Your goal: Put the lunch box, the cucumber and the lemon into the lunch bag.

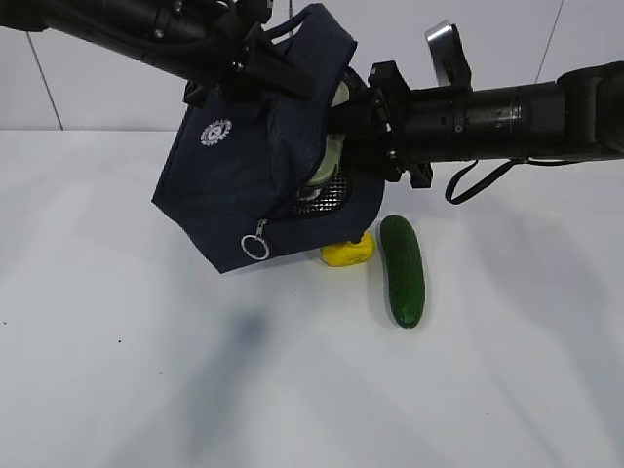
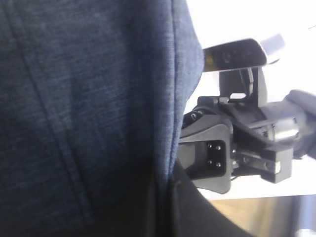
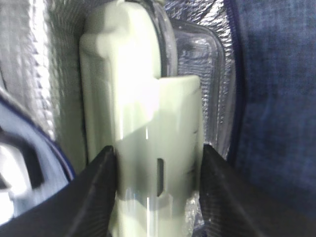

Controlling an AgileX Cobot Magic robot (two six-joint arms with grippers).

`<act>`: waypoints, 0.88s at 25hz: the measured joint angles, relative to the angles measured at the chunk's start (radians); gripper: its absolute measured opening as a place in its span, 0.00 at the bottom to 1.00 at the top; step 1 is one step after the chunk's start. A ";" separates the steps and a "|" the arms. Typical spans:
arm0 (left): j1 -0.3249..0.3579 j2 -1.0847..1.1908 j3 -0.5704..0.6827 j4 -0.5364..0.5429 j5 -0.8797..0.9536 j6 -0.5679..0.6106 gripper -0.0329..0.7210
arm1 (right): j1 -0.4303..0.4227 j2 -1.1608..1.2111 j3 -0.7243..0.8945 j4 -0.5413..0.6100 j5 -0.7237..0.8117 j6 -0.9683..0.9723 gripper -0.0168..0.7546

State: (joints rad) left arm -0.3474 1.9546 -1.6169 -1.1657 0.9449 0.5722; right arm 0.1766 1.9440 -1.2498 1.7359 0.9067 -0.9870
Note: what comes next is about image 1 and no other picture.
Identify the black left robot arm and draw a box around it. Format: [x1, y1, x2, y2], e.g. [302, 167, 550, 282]
[1, 1, 314, 107]

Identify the dark navy lunch bag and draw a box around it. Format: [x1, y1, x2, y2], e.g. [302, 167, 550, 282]
[152, 4, 384, 273]

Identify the green cucumber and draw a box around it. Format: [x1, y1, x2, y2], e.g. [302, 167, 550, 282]
[380, 214, 426, 329]

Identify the glass container with green lid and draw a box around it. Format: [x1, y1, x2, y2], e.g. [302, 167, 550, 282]
[294, 82, 353, 201]

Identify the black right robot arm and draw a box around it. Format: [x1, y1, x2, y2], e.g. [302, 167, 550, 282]
[328, 61, 623, 189]

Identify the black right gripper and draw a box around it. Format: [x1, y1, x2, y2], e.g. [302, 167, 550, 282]
[342, 60, 433, 188]

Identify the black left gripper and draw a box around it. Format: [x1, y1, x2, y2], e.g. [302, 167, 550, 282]
[183, 1, 315, 105]

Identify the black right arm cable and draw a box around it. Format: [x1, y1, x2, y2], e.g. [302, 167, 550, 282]
[444, 158, 532, 206]

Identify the yellow lemon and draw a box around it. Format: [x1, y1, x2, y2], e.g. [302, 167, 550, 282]
[320, 231, 375, 267]

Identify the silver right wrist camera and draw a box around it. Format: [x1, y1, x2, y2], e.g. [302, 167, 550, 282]
[425, 20, 472, 90]

